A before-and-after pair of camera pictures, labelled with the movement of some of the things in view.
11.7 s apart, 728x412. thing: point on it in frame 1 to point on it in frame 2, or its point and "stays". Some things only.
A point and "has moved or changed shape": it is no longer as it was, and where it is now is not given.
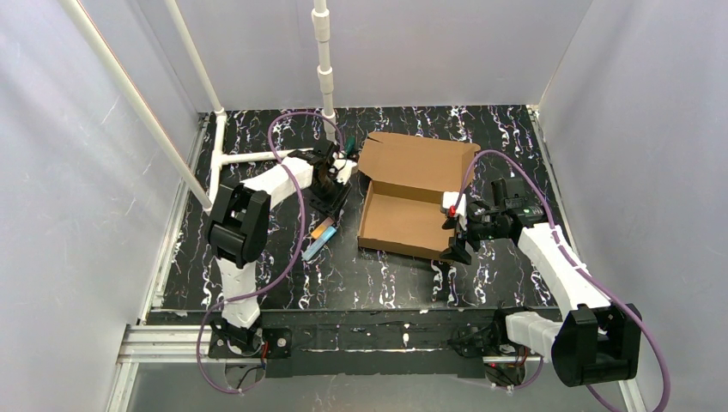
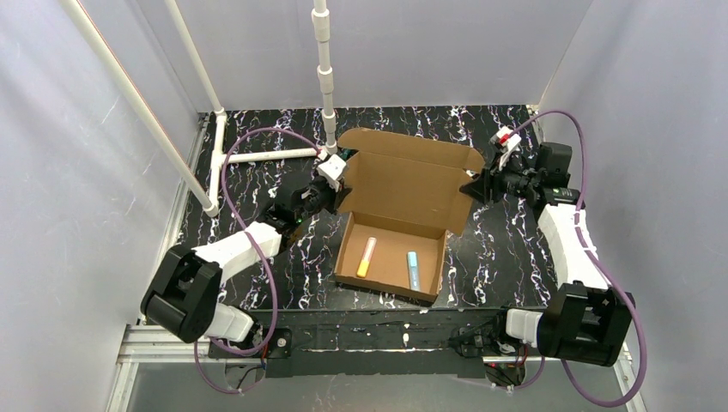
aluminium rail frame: x=191 y=343 stays
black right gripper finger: x=458 y=253 to x=481 y=186
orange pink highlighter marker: x=319 y=229 to x=367 y=257
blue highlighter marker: x=318 y=243 to x=413 y=270
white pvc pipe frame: x=321 y=27 stays
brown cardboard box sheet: x=402 y=209 has moved or changed shape
